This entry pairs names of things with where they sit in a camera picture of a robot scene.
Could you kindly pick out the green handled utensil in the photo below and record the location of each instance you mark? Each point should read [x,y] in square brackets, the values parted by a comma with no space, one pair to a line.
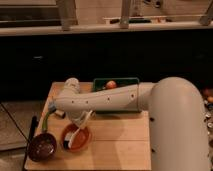
[45,122]

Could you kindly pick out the white dish brush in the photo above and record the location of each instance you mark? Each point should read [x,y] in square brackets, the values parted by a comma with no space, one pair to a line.
[81,121]

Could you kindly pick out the green plastic tray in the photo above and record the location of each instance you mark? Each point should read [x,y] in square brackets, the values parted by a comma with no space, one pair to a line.
[100,84]

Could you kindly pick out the orange fruit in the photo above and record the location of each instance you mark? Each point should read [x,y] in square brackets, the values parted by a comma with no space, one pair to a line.
[111,84]

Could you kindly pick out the dark purple bowl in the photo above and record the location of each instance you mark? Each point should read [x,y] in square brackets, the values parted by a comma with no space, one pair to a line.
[42,147]

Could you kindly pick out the wooden cutting board table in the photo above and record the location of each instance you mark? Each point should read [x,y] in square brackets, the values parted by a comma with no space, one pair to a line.
[119,142]

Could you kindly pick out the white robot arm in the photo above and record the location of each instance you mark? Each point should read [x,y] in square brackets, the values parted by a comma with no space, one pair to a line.
[179,134]

